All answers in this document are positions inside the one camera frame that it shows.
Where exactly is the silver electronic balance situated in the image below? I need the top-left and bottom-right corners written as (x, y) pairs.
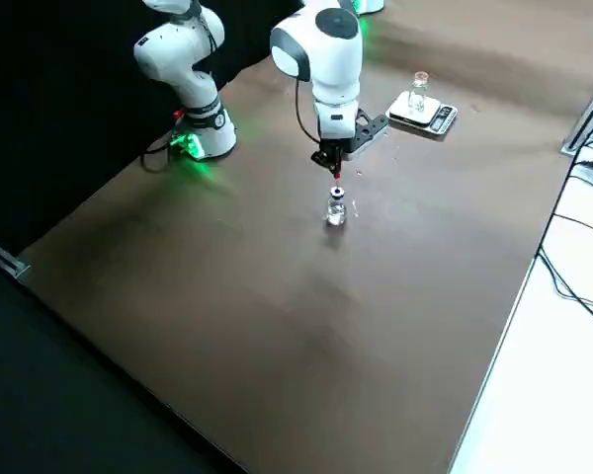
top-left (384, 90), bottom-right (460, 135)

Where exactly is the clear glass bottle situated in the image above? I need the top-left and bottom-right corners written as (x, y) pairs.
top-left (407, 71), bottom-right (430, 114)

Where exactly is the clear dropper bottle blue cap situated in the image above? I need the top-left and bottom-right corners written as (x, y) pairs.
top-left (325, 186), bottom-right (348, 227)

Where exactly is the aluminium frame post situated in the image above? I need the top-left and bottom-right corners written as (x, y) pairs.
top-left (561, 68), bottom-right (593, 157)

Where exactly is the black arm foot cable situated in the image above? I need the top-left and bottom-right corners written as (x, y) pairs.
top-left (140, 136), bottom-right (182, 174)

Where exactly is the aluminium corner rail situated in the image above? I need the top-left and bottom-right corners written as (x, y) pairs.
top-left (0, 234), bottom-right (31, 280)

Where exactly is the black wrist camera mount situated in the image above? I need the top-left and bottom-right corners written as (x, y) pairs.
top-left (343, 109), bottom-right (389, 162)

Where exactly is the long black cable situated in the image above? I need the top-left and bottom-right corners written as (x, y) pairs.
top-left (538, 125), bottom-right (593, 330)
top-left (552, 211), bottom-right (593, 238)

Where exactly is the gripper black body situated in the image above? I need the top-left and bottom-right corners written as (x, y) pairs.
top-left (317, 139), bottom-right (357, 160)

